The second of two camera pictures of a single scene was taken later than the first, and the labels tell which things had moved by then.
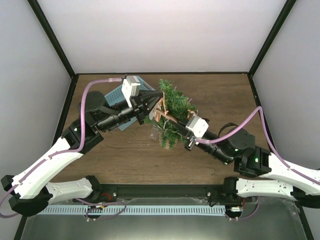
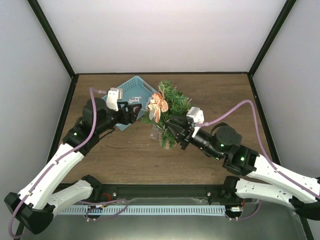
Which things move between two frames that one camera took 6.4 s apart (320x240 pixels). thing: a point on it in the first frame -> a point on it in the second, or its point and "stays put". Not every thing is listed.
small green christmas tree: [179, 106] stays put
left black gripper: [144, 103] -> [126, 120]
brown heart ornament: [165, 113] -> [164, 106]
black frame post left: [48, 31] stays put
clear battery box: [155, 130] stays put
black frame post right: [272, 35] stays put
